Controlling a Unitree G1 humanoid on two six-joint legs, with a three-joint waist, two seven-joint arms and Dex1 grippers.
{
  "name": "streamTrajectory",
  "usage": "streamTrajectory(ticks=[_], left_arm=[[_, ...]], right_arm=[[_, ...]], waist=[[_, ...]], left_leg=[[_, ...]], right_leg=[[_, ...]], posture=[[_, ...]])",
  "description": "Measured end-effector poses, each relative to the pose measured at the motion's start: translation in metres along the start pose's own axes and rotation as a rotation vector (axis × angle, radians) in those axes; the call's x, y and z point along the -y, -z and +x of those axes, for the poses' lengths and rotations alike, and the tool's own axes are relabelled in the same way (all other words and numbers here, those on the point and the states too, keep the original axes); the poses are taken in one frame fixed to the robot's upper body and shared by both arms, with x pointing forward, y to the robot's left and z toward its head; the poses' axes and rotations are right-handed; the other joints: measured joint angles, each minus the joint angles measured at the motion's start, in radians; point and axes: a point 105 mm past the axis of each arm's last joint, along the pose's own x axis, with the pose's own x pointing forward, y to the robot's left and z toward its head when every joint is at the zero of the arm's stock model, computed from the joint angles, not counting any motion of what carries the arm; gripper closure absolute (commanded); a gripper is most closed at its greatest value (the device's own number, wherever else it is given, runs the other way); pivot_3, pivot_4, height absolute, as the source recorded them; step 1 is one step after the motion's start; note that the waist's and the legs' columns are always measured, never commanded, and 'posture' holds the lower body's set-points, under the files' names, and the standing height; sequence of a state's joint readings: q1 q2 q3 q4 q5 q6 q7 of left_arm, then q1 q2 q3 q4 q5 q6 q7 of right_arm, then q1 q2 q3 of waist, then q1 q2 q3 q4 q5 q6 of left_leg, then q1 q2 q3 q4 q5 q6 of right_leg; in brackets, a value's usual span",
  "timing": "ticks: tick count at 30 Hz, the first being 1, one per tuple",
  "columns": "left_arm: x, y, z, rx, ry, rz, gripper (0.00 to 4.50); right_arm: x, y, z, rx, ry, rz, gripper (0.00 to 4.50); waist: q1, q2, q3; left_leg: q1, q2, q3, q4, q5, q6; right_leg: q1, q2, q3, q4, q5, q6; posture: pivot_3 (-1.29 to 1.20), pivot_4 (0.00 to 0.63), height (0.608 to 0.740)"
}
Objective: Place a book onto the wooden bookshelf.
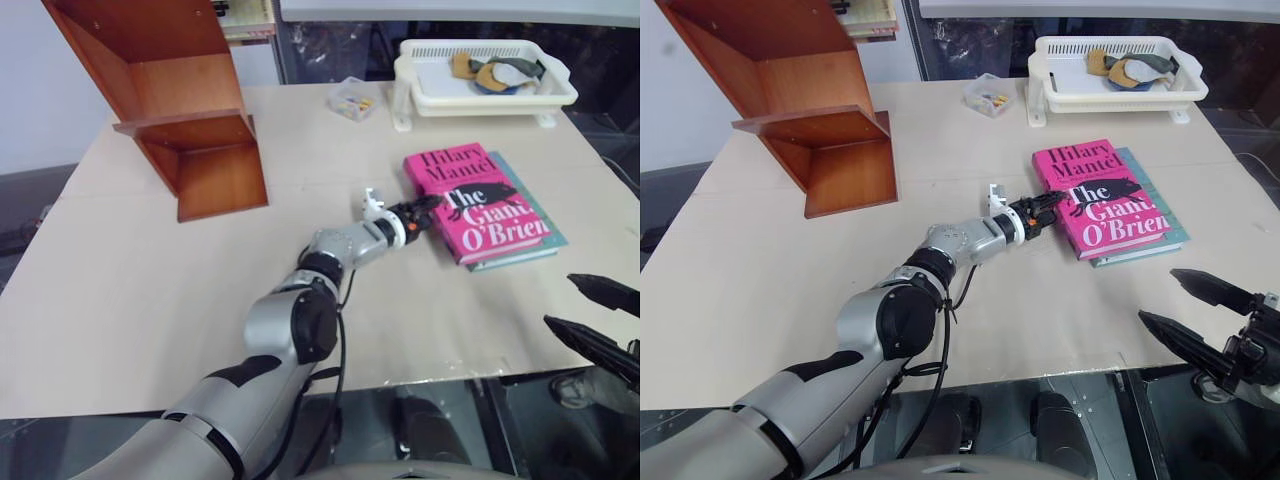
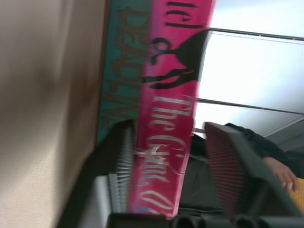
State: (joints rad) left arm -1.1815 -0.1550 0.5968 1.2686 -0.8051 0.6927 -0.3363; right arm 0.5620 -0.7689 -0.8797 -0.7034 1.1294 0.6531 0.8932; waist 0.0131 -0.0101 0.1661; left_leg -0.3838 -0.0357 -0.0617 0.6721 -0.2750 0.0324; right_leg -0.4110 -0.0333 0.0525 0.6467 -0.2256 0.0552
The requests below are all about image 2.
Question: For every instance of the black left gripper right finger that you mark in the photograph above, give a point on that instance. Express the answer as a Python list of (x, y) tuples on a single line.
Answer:
[(256, 187)]

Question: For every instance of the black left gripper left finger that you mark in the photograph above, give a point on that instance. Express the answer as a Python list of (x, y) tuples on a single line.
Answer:
[(104, 156)]

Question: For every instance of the pink book with silver lettering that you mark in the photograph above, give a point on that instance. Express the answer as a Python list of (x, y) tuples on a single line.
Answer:
[(166, 114)]

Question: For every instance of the teal book with brown lettering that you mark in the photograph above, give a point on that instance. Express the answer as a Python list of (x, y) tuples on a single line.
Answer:
[(126, 71)]

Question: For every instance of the person's bare hand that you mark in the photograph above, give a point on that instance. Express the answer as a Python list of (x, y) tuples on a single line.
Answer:
[(283, 174)]

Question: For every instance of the yellow board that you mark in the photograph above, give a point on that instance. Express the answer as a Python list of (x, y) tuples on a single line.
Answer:
[(298, 197)]

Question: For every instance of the dark window frame bar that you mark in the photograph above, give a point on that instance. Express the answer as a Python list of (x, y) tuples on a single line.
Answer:
[(256, 33), (249, 107)]

